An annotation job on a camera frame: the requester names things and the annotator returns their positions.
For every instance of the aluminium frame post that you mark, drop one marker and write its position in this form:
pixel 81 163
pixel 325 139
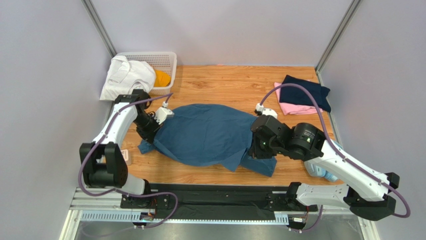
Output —
pixel 96 20
pixel 342 26

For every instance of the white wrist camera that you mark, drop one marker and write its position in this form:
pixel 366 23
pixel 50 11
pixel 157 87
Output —
pixel 261 110
pixel 163 113

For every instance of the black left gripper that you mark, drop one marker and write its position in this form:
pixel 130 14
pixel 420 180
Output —
pixel 149 135

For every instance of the teal blue t shirt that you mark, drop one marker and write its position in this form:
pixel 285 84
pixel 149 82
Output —
pixel 203 135

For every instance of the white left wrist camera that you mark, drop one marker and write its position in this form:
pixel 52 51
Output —
pixel 163 113

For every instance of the white t shirt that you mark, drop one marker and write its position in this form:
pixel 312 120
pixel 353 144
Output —
pixel 124 76

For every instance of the white plastic laundry basket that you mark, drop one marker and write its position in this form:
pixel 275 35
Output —
pixel 165 61

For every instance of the light blue headphones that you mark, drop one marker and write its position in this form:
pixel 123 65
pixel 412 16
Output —
pixel 316 171

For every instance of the right aluminium frame post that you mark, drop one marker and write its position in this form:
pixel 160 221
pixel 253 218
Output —
pixel 342 26

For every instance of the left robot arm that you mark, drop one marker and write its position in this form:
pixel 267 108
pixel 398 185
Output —
pixel 102 162

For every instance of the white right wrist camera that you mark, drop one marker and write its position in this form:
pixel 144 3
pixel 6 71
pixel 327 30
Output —
pixel 261 110

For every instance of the white power adapter cube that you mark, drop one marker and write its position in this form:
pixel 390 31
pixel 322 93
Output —
pixel 126 156

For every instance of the navy folded t shirt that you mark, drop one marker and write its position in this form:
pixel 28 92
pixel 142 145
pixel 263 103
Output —
pixel 296 96

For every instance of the left aluminium frame post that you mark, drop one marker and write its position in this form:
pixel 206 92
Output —
pixel 96 20

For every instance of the orange t shirt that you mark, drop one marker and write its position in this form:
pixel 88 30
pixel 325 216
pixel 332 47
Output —
pixel 162 79

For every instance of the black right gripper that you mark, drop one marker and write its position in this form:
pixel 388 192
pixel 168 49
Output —
pixel 258 146

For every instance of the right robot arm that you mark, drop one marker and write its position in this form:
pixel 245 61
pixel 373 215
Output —
pixel 365 192

